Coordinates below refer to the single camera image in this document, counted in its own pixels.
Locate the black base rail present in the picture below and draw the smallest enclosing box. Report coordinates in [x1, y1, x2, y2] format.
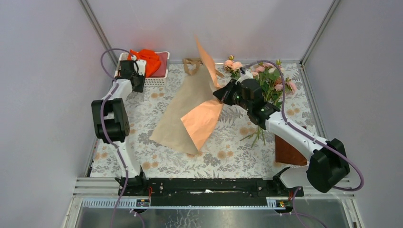
[115, 177, 304, 207]

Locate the pink fake flower bunch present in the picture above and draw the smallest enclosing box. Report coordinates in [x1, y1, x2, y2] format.
[224, 56, 297, 147]

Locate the brown wooden block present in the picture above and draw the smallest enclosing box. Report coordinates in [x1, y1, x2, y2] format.
[275, 135, 307, 166]

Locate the orange cloth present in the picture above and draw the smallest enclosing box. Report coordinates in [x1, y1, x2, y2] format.
[129, 49, 162, 77]

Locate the beige orange wrapping paper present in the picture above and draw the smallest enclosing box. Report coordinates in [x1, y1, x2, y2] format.
[150, 41, 223, 155]

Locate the floral table cloth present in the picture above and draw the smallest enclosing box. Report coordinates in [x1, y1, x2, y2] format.
[89, 63, 319, 180]

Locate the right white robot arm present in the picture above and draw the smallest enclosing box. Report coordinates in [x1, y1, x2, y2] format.
[213, 79, 350, 196]

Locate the dark red cloth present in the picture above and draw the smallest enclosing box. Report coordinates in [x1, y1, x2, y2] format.
[151, 52, 170, 78]

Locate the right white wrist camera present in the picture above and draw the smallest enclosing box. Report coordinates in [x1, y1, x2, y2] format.
[237, 69, 254, 83]

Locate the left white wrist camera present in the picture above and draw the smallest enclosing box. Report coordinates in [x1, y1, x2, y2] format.
[131, 56, 147, 76]

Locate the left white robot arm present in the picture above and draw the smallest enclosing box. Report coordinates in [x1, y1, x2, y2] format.
[91, 60, 147, 195]

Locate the white plastic basket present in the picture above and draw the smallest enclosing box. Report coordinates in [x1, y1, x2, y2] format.
[114, 51, 170, 87]

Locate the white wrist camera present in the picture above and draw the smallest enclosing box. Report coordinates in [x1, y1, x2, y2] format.
[237, 69, 254, 83]
[131, 56, 147, 76]

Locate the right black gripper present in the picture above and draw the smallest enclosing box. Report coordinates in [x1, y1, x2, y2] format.
[213, 79, 251, 111]

